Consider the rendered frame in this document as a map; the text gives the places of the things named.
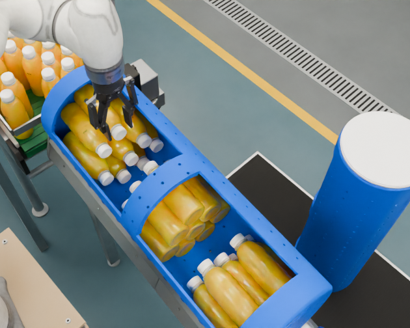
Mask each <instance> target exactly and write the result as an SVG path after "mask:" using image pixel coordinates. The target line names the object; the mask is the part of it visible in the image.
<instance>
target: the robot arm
mask: <svg viewBox="0 0 410 328"><path fill-rule="evenodd" d="M8 31H10V32H11V33H12V34H13V35H14V36H16V37H18V38H21V39H28V40H36V41H39V42H53V43H56V44H59V45H62V46H64V47H65V48H67V49H69V50H70V51H72V52H73V53H75V54H76V55H77V56H78V57H79V58H82V60H83V64H84V66H85V71H86V73H87V77H88V78H89V79H90V80H91V81H92V86H93V88H94V93H93V97H92V98H91V99H88V98H86V99H85V100H84V102H85V103H86V104H87V108H88V112H89V120H90V124H91V125H92V126H93V127H94V129H96V130H97V129H98V128H99V129H100V131H101V132H102V133H103V134H104V135H105V137H106V138H107V139H108V140H109V141H112V138H111V132H110V129H109V125H108V124H107V122H106V118H107V111H108V107H110V103H111V102H112V101H113V100H114V99H117V98H120V100H121V101H122V103H123V104H124V105H123V106H122V110H123V115H124V121H125V123H126V124H127V125H128V126H129V127H130V128H133V122H132V119H131V117H132V116H133V112H134V110H135V109H134V108H133V106H134V105H138V103H139V102H138V99H137V95H136V91H135V87H134V85H135V80H134V78H132V76H130V75H129V74H128V75H126V78H123V74H124V61H123V54H122V48H123V36H122V28H121V24H120V20H119V17H118V14H117V11H116V9H115V6H114V4H113V3H112V1H111V0H0V58H1V57H2V55H3V53H4V52H5V48H6V45H7V38H8ZM124 85H126V88H127V92H128V96H129V98H130V101H128V100H127V99H126V98H125V96H124V95H123V93H122V90H123V88H124ZM96 100H98V101H99V106H98V114H97V110H96V106H97V105H96ZM0 328H25V327H24V325H23V323H22V320H21V318H20V316H19V314H18V311H17V310H16V307H15V306H14V303H13V301H12V299H11V297H10V294H9V292H8V288H7V281H6V279H5V278H4V277H0Z"/></svg>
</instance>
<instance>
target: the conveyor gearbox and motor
mask: <svg viewBox="0 0 410 328"><path fill-rule="evenodd" d="M133 64H134V66H136V68H137V71H138V72H139V73H140V78H141V89H142V91H141V92H142V93H143V94H144V95H145V96H146V97H147V98H148V99H149V100H150V101H151V102H152V103H153V104H154V105H155V106H156V107H157V108H158V109H160V108H161V106H163V105H165V93H164V92H163V91H162V90H161V89H160V88H159V81H158V73H155V71H153V69H151V67H149V65H147V63H145V61H144V60H142V59H139V60H138V61H135V62H133V63H132V64H130V65H133Z"/></svg>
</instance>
